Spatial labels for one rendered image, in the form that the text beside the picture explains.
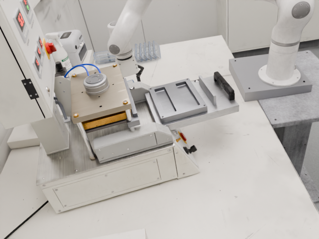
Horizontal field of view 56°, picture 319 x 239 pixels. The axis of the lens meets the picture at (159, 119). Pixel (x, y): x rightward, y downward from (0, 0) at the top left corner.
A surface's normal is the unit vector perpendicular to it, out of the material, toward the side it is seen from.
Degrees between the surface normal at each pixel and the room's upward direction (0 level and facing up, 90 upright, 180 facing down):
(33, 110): 90
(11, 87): 90
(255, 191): 0
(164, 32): 90
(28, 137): 0
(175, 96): 0
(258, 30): 90
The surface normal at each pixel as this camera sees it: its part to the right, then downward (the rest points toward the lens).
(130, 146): 0.24, 0.59
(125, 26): 0.18, 0.11
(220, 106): -0.15, -0.77
